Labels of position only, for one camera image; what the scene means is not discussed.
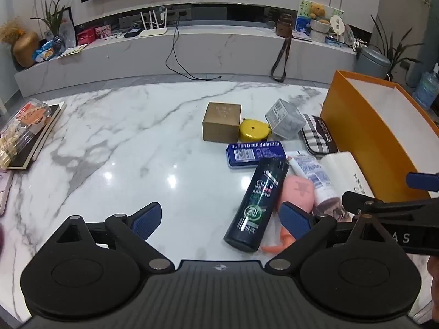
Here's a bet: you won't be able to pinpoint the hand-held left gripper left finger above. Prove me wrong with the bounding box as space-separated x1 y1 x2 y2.
55 202 176 275

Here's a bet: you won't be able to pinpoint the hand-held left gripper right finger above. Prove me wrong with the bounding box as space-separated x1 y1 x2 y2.
265 202 385 276

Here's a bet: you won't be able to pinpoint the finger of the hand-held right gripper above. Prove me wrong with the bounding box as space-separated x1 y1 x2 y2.
406 171 439 192
342 191 439 223

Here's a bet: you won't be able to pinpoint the pink bottle with orange cap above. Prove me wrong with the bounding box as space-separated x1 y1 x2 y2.
262 175 315 255

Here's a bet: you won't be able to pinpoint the long white box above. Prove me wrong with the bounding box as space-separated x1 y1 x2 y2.
320 152 375 201

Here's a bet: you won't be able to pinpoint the dark shampoo bottle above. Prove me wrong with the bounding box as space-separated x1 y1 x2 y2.
224 159 289 252

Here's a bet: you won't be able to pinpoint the white lotion tube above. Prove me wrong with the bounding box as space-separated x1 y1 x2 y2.
286 151 355 222

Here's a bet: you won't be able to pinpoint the orange storage box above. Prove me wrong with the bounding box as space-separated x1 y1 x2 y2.
320 70 439 203

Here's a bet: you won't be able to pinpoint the blue tin case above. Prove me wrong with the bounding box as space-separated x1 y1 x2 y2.
226 141 287 169

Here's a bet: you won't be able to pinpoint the plaid pouch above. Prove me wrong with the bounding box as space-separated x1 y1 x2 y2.
302 114 339 155

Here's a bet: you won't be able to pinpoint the yellow tape measure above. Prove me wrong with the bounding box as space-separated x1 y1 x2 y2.
239 118 272 143

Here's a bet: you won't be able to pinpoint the gold square box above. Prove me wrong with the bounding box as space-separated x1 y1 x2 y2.
202 102 242 143

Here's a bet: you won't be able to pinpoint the person's right forearm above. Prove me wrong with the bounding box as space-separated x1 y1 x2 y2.
426 255 439 304

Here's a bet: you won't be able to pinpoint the blue water jug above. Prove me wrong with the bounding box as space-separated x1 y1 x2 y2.
413 71 439 111

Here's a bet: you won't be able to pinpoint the grey pedal trash can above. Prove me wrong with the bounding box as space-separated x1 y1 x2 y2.
355 46 392 80

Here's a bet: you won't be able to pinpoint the dark hardcover book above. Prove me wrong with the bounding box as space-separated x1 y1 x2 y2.
7 101 67 171

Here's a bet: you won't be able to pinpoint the tall green leaf plant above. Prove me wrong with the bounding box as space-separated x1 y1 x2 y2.
370 15 425 76

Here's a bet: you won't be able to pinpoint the pink flat case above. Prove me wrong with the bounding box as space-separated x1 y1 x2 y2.
0 171 13 216

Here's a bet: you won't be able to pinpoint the clear plastic snack box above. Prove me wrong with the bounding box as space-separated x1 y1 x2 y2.
0 99 52 165

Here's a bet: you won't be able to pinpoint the round white hand fan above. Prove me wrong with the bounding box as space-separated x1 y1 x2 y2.
330 14 345 39

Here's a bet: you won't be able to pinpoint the yellow paper booklet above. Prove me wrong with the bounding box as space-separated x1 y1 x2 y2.
58 43 90 59

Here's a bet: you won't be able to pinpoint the white router with antennas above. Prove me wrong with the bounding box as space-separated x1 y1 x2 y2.
138 11 168 38

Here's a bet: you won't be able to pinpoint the red gift box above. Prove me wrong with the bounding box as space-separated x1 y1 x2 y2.
76 29 95 45

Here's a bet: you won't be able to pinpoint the brown teddy bear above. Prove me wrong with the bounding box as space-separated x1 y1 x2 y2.
309 3 326 20

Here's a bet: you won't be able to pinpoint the blue snack packet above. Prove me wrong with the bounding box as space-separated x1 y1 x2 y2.
32 39 57 63

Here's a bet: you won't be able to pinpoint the green and blue picture board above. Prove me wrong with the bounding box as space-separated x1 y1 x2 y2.
297 0 344 35

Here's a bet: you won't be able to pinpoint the gold vase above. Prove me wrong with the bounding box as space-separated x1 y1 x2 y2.
13 32 40 68

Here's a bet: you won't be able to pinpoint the green potted grass plant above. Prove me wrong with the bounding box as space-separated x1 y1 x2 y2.
31 0 72 38

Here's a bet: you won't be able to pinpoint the dried beige flowers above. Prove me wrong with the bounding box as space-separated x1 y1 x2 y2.
0 19 25 43

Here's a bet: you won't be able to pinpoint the black power cable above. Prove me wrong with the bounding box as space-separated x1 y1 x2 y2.
165 15 222 81

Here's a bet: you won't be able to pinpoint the brown camera bag with strap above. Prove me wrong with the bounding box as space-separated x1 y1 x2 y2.
270 14 295 83

